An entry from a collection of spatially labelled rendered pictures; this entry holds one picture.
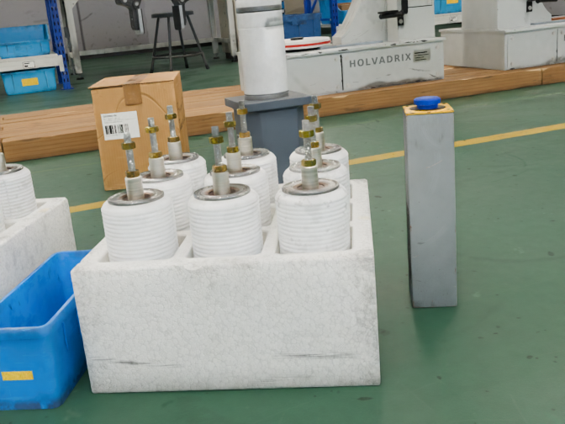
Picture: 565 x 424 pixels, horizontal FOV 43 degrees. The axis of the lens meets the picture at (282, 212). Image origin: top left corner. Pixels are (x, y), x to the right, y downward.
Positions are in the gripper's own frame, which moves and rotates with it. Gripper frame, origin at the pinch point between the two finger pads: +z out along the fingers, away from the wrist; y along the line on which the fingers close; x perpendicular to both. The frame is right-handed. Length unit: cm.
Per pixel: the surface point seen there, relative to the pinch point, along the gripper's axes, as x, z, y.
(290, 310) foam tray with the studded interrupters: 37, 36, 5
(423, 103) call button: 30.5, 14.6, -26.6
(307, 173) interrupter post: 33.9, 19.8, -1.9
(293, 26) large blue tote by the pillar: -344, 17, -272
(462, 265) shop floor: 23, 47, -43
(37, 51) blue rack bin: -425, 18, -104
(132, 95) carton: -85, 20, -29
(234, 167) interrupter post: 17.3, 21.1, -0.8
